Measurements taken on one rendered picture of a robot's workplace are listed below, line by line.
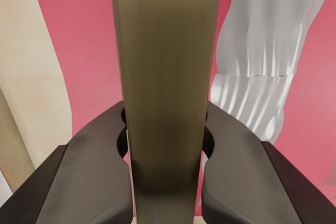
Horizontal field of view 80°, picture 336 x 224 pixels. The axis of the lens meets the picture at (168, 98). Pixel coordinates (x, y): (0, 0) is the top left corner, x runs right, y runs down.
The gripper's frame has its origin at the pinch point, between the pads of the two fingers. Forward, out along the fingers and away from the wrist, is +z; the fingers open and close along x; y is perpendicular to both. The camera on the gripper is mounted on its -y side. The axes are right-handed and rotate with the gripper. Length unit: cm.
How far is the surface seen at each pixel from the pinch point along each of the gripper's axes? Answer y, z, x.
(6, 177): 8.5, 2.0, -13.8
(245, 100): 2.4, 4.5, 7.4
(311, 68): -0.3, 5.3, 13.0
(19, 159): 8.3, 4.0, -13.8
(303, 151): 9.3, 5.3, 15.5
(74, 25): -3.8, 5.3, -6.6
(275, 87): 1.1, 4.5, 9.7
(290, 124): 5.7, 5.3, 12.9
